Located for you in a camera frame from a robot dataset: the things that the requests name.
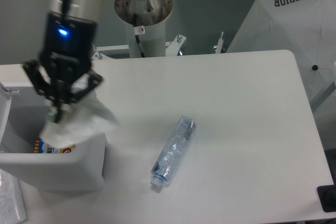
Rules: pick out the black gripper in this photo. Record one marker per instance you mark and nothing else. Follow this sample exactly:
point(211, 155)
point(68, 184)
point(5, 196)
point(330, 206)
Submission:
point(72, 40)

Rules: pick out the clear plastic bag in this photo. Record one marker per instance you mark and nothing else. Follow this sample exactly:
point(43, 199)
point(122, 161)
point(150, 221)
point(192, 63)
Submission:
point(78, 123)

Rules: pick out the clear crushed plastic bottle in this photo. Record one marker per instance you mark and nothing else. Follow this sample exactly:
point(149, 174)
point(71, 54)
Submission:
point(172, 152)

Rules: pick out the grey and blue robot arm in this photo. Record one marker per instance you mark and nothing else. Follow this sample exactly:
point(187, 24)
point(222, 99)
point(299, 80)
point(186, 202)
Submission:
point(85, 9)

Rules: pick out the white plastic trash can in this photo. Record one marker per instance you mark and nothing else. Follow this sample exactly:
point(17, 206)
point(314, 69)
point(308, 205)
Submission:
point(23, 114)

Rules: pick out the yellow blue snack package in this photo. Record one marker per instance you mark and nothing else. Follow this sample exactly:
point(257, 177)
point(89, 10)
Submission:
point(43, 148)

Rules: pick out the white notepad with writing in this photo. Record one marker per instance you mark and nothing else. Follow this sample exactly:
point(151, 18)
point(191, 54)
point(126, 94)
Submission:
point(13, 208)

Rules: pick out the white umbrella with lettering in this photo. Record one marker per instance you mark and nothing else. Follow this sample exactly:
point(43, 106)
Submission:
point(304, 27)

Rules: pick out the black device at edge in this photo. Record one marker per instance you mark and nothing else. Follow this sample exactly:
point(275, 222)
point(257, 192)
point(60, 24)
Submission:
point(327, 197)

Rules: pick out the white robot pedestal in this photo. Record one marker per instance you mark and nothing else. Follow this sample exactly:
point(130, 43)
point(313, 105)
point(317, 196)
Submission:
point(144, 16)

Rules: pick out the white metal base bracket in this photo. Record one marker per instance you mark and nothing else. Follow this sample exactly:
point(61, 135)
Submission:
point(138, 46)

